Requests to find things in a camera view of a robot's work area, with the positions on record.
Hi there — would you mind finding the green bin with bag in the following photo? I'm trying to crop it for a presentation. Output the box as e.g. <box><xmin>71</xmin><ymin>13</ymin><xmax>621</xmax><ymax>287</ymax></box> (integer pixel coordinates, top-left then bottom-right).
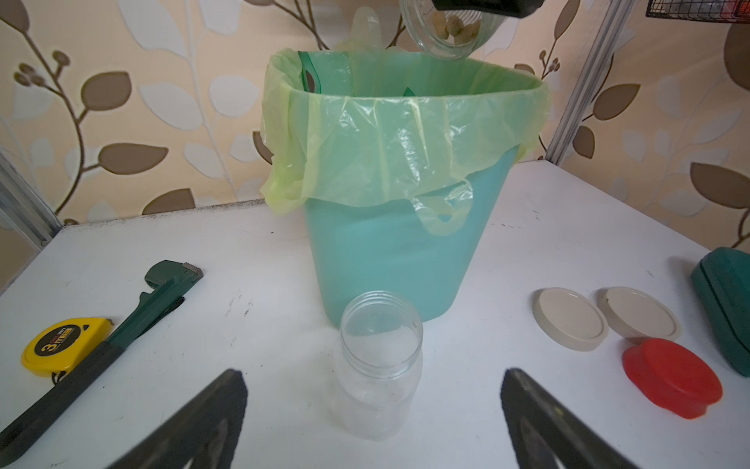
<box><xmin>259</xmin><ymin>7</ymin><xmax>551</xmax><ymax>328</ymax></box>

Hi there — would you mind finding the clear peanut jar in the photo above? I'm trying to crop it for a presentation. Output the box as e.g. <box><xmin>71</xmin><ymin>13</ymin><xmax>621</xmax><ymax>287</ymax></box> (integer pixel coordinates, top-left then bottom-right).
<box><xmin>333</xmin><ymin>290</ymin><xmax>424</xmax><ymax>441</ymax></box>

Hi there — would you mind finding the yellow tape measure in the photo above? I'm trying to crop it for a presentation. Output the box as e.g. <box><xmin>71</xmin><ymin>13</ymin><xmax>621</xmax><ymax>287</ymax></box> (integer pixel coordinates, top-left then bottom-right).
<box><xmin>21</xmin><ymin>318</ymin><xmax>113</xmax><ymax>378</ymax></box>

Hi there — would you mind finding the black wire basket right wall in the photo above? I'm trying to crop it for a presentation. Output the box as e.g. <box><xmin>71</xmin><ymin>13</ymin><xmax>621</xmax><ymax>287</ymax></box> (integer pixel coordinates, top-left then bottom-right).
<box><xmin>646</xmin><ymin>0</ymin><xmax>749</xmax><ymax>25</ymax></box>

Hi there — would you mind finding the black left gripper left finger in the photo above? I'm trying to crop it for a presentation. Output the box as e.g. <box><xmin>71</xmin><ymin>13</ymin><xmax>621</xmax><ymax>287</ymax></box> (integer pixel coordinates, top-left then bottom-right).
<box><xmin>111</xmin><ymin>369</ymin><xmax>248</xmax><ymax>468</ymax></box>

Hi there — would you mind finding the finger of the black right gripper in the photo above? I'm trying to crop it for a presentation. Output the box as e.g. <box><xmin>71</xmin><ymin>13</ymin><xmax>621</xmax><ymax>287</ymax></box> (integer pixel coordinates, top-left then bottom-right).
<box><xmin>433</xmin><ymin>0</ymin><xmax>544</xmax><ymax>19</ymax></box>

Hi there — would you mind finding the red jar lid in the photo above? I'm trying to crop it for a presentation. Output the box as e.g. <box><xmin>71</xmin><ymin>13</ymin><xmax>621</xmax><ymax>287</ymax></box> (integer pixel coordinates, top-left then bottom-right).
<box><xmin>621</xmin><ymin>338</ymin><xmax>724</xmax><ymax>419</ymax></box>

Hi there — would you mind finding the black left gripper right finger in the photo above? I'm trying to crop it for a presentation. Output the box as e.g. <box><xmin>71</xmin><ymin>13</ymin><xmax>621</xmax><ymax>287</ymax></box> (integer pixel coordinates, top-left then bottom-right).
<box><xmin>500</xmin><ymin>369</ymin><xmax>635</xmax><ymax>469</ymax></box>

